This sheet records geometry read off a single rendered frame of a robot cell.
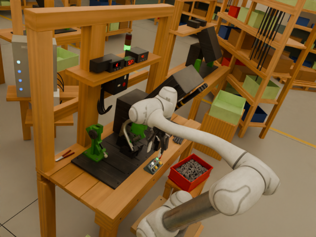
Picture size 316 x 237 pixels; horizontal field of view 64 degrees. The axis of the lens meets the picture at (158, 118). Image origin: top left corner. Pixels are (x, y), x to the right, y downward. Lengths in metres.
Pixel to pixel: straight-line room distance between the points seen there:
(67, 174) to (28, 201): 1.09
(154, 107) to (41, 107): 0.73
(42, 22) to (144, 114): 0.69
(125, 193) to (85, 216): 1.06
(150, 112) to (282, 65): 3.41
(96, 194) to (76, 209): 1.06
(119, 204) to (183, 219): 0.62
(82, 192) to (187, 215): 0.85
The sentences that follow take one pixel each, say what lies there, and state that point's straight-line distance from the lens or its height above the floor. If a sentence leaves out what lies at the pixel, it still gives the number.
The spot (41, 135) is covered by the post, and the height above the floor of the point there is 1.20.
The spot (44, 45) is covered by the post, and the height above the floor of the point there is 1.77.
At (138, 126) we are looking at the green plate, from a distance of 2.01.
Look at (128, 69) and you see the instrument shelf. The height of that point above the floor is 1.54.
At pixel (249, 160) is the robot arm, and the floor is 1.64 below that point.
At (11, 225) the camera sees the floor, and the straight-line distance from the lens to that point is 2.84.
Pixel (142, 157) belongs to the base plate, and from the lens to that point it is 2.10.
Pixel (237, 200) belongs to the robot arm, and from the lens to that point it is 0.96.
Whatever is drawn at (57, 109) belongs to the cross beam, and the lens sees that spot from 1.88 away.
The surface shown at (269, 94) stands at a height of 0.81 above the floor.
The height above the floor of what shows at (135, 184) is 0.90.
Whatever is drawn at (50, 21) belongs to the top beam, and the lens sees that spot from 1.49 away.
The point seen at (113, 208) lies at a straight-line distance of 1.73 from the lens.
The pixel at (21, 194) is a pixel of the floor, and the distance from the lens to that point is 3.04.
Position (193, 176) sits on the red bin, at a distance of 2.12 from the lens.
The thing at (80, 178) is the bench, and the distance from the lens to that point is 1.91.
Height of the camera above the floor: 2.26
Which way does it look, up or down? 31 degrees down
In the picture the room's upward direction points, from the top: 13 degrees clockwise
